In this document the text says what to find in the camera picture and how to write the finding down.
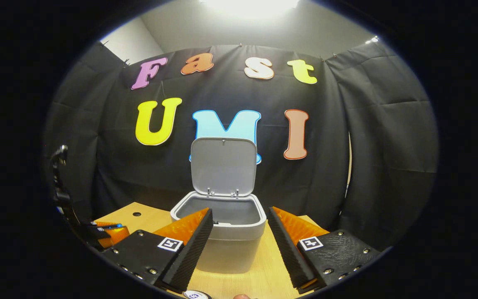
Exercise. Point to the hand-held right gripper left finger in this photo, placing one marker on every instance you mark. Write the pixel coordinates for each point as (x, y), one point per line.
(191, 249)

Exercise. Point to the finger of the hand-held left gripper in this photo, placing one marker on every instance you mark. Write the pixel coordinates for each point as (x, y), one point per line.
(116, 234)

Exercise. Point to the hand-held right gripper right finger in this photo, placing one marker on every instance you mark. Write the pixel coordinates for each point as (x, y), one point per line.
(286, 249)

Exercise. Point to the silver pop can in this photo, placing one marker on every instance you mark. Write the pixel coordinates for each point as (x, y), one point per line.
(196, 295)

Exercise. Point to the white desktop garbage bin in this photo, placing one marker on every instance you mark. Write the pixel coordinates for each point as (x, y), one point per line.
(222, 166)

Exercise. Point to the wooden desktop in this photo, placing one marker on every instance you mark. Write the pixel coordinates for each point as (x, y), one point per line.
(239, 286)

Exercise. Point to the black backdrop cloth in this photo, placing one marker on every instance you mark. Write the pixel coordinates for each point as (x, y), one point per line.
(322, 166)

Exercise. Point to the small ceiling light panel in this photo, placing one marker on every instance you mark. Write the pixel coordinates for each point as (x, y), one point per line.
(371, 40)

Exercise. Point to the large ceiling light panel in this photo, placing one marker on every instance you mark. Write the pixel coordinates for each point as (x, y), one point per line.
(249, 6)

